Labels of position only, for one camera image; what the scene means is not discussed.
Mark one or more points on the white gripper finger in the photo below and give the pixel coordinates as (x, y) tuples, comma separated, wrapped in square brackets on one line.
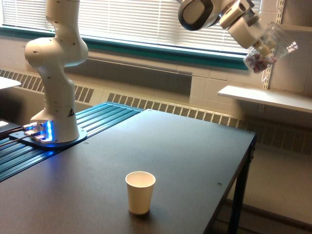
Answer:
[(261, 48)]

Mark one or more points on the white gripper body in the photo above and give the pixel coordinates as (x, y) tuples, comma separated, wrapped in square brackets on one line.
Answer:
[(243, 23)]

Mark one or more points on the clear plastic cup with candy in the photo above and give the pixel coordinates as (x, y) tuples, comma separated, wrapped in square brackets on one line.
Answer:
[(280, 44)]

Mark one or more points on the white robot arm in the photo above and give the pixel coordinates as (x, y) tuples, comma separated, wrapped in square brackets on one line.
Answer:
[(56, 125)]

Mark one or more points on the white window blinds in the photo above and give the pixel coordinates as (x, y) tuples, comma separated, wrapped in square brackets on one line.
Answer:
[(149, 21)]

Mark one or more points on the baseboard radiator heater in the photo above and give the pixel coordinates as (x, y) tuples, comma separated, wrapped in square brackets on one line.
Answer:
[(269, 134)]

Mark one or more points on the black table leg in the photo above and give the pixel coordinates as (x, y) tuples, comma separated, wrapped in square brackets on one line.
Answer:
[(239, 191)]

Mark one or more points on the white paper cup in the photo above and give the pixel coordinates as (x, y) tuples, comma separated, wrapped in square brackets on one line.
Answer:
[(140, 186)]

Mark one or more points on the white table at left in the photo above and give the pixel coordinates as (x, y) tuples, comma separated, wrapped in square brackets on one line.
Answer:
[(8, 83)]

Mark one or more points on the white wall shelf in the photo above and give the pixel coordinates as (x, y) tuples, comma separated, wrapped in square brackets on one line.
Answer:
[(268, 97)]

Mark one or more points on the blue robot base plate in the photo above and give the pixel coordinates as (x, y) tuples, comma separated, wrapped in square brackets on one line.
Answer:
[(32, 141)]

